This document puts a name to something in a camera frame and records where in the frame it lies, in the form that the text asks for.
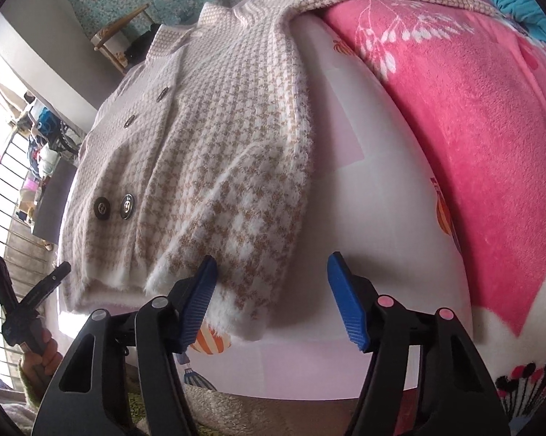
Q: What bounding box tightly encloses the beige houndstooth knit coat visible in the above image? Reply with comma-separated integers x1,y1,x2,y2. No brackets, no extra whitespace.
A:
57,0,493,340

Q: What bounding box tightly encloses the black clothing on chair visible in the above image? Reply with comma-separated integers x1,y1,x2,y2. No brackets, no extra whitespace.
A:
125,24,160,67

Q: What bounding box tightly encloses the person's left hand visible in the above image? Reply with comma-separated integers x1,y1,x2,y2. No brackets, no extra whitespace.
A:
20,328,62,394

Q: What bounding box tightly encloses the pale pink printed bedsheet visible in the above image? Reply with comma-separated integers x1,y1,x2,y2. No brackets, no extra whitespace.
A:
56,0,474,403

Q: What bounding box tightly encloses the dark grey cabinet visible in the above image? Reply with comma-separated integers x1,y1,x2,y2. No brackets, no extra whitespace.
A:
32,158,77,244

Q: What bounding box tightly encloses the bicycle with blue bag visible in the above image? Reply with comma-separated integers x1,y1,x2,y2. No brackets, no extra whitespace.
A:
37,107,79,156

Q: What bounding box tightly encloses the pink fleece floral blanket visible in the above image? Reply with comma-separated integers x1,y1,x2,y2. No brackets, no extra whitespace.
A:
302,0,546,429

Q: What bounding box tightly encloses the wooden chair with dark seat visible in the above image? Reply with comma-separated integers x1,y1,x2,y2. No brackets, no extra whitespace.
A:
91,3,154,75

